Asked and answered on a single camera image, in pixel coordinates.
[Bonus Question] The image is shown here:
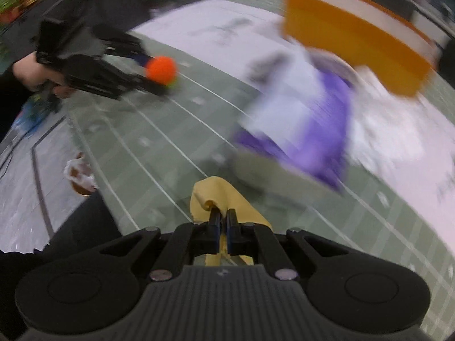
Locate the orange cardboard box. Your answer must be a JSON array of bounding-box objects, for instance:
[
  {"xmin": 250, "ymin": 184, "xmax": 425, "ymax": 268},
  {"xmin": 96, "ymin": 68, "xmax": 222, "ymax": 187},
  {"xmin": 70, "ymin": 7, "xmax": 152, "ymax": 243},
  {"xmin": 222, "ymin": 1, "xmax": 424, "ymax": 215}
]
[{"xmin": 283, "ymin": 0, "xmax": 435, "ymax": 97}]

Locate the orange ball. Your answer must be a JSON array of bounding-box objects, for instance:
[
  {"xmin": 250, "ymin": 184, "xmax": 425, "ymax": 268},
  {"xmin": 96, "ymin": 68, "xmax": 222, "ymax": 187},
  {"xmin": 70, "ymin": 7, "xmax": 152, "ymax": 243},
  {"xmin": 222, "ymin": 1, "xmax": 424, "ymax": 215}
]
[{"xmin": 145, "ymin": 56, "xmax": 177, "ymax": 86}]

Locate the person's left hand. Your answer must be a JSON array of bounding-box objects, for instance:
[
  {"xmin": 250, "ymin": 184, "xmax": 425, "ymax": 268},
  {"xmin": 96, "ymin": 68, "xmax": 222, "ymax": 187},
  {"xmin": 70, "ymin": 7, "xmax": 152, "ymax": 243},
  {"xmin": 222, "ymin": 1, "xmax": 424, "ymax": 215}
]
[{"xmin": 12, "ymin": 52, "xmax": 75, "ymax": 99}]

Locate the white printed table mat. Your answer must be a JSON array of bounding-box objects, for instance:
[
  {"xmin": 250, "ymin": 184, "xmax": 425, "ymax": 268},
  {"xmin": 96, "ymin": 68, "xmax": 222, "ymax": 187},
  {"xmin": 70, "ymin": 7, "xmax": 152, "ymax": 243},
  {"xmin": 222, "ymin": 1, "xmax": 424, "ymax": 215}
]
[{"xmin": 129, "ymin": 0, "xmax": 455, "ymax": 221}]

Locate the white crumpled plastic bag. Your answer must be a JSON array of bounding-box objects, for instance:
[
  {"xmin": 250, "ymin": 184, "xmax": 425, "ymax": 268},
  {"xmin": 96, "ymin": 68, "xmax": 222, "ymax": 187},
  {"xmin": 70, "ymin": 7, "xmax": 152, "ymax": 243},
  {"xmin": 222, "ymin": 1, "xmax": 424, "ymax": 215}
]
[{"xmin": 349, "ymin": 66, "xmax": 426, "ymax": 174}]

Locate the green grid tablecloth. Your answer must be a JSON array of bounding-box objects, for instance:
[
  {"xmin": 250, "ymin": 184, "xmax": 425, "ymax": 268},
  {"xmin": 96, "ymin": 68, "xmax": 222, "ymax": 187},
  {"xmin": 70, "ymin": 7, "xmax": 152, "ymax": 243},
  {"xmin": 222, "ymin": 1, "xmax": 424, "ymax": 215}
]
[{"xmin": 52, "ymin": 0, "xmax": 455, "ymax": 341}]

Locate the yellow cloth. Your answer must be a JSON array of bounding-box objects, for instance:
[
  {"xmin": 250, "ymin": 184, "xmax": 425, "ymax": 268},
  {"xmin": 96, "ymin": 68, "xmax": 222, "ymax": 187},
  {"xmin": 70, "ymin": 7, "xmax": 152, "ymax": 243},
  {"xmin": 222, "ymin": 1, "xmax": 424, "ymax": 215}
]
[{"xmin": 190, "ymin": 176, "xmax": 272, "ymax": 266}]

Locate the purple tissue pack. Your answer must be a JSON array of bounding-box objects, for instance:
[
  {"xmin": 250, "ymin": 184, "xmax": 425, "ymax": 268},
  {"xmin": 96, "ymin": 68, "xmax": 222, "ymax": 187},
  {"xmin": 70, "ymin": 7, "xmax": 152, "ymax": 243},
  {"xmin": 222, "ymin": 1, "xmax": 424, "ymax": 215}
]
[{"xmin": 234, "ymin": 49, "xmax": 357, "ymax": 191}]

